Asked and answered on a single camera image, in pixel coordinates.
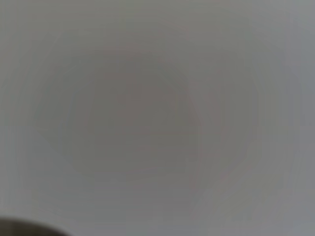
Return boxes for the stainless steel mixing bowl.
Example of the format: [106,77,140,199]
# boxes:
[0,217,72,236]

